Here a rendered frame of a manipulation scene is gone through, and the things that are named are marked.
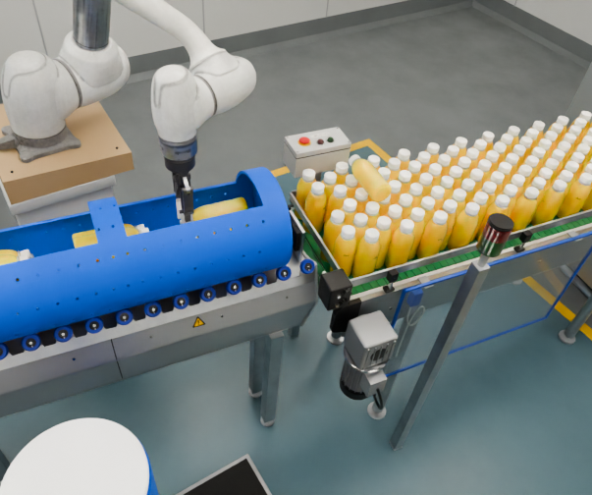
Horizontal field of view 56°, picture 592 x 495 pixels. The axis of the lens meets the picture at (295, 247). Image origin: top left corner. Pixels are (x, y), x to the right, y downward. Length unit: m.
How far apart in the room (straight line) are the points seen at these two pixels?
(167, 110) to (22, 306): 0.54
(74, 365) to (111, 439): 0.38
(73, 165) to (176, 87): 0.65
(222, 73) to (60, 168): 0.67
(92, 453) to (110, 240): 0.46
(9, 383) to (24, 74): 0.82
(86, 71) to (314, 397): 1.56
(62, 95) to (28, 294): 0.66
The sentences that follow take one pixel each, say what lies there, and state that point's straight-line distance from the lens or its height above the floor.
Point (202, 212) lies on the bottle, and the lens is 1.51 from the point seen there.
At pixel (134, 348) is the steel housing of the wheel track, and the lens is 1.57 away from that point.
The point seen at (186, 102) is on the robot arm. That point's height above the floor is 1.49.
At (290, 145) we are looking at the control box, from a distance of 1.81.
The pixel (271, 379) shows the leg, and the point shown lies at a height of 0.37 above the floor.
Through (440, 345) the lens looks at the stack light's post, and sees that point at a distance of 1.81.
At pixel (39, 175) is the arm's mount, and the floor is 1.08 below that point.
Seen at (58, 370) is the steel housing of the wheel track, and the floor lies 0.86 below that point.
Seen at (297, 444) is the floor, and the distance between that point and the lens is 2.37.
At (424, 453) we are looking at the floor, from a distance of 2.45.
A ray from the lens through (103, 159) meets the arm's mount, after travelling 1.83.
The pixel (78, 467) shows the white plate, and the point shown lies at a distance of 1.24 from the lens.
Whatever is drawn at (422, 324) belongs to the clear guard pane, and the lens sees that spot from 1.85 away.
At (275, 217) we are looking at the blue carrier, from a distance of 1.41.
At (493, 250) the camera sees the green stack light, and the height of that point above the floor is 1.18.
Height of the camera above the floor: 2.15
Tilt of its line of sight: 46 degrees down
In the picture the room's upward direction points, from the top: 6 degrees clockwise
